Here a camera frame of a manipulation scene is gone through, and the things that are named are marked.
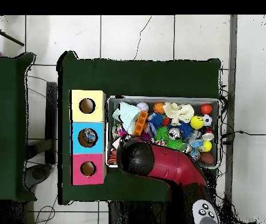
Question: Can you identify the clear plastic packet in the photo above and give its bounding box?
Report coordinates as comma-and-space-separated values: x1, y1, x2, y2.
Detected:
83, 128, 98, 144

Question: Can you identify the wooden box with three holes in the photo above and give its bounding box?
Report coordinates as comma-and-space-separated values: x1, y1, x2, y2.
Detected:
69, 90, 107, 186

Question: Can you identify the shallow silver mesh bin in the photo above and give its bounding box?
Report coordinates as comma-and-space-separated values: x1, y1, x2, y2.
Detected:
105, 95, 222, 170

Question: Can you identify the orange plastic compartment tray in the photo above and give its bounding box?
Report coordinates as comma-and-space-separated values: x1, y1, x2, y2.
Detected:
132, 110, 149, 137

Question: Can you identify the light blue knitted cloth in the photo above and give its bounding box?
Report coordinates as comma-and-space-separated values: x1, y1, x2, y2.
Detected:
111, 101, 142, 135

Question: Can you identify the small white baseball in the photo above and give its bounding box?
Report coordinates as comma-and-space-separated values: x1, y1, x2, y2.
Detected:
136, 101, 149, 113

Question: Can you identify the small orange basketball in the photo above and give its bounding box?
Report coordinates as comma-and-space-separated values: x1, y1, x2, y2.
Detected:
153, 101, 166, 115

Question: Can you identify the tiger plush toy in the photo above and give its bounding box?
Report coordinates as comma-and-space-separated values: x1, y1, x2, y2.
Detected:
107, 149, 118, 165

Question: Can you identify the dark green table cloth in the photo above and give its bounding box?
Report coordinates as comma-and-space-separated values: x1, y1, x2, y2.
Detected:
57, 51, 222, 206
0, 52, 37, 202

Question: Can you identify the cream waffle cloth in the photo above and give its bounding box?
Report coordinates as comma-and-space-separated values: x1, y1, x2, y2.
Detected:
162, 101, 195, 127

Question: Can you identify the yellow smiley ball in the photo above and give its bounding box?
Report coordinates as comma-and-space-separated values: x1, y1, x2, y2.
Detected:
190, 115, 204, 130

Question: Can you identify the small soccer ball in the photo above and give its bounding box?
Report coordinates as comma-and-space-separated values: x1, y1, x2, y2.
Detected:
201, 114, 213, 127

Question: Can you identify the plain orange ball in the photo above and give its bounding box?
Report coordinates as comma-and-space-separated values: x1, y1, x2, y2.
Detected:
199, 103, 213, 116

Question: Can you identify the small brown football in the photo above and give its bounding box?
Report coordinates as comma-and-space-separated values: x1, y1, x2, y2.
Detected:
199, 152, 215, 165

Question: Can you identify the black metal stand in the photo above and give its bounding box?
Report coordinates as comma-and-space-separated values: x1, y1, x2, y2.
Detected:
25, 81, 58, 165

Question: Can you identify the dark gray round base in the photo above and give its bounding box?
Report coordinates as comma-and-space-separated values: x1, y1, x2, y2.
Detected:
25, 164, 52, 190

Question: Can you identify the black tripod leg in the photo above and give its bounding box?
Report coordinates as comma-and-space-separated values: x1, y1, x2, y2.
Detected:
0, 15, 25, 47

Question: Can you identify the black floor cable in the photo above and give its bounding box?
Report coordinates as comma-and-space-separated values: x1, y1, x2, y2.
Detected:
221, 130, 266, 139

